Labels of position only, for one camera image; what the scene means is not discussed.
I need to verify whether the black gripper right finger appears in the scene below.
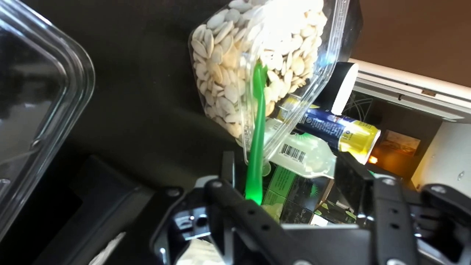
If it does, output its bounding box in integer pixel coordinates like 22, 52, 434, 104
337, 152, 471, 265

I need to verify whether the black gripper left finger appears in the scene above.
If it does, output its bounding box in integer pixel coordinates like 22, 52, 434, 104
151, 151, 306, 265

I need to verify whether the green plastic spoon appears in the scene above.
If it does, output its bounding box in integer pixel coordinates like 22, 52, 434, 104
243, 58, 270, 207

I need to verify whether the black box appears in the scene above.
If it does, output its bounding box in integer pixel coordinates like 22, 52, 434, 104
31, 155, 159, 265

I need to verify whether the clear container with seeds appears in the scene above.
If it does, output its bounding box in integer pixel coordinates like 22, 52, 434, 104
188, 0, 353, 166

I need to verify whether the empty clear container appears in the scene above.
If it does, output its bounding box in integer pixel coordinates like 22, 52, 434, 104
0, 0, 97, 242

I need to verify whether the white round bowl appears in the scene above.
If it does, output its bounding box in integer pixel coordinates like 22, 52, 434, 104
313, 61, 360, 118

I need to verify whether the clear bag of snacks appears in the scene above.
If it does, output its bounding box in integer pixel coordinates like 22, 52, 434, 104
190, 0, 329, 141

